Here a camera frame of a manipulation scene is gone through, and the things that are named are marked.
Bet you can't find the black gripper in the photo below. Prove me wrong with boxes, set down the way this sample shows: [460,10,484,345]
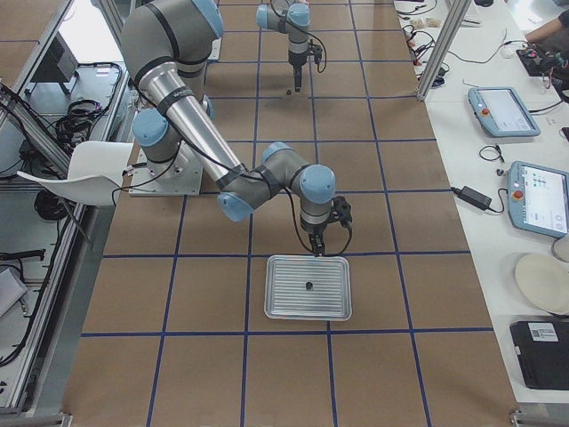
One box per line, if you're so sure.
[288,39,324,93]
[300,196,352,256]

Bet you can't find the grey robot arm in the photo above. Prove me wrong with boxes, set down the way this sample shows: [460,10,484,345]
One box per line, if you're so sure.
[121,1,352,256]
[255,1,326,93]

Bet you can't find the ribbed metal tray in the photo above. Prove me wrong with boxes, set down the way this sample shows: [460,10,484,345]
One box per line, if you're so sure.
[264,254,352,321]

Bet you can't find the black power adapter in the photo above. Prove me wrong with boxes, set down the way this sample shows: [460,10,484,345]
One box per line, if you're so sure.
[451,186,495,212]

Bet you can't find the upper blue teach pendant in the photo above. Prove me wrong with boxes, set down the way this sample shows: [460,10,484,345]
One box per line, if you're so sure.
[468,86,541,138]

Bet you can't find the blue teach pendant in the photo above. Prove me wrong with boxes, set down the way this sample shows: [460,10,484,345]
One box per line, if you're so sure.
[508,161,568,238]
[468,86,541,138]

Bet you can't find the white plastic chair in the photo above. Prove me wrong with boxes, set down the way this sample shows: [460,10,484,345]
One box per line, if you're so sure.
[17,141,133,206]

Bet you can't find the lower blue teach pendant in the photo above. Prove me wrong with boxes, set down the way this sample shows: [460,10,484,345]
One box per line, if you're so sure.
[508,161,568,238]

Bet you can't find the beige round plate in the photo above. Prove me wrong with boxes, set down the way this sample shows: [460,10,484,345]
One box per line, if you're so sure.
[515,254,568,316]

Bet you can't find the black laptop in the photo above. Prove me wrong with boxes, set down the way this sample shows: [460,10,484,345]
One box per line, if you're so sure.
[509,320,568,391]

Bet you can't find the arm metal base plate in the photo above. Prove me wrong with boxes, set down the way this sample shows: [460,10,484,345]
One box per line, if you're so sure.
[128,141,203,197]

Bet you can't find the right aluminium frame post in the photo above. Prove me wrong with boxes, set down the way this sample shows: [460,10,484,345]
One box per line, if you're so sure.
[416,0,469,101]

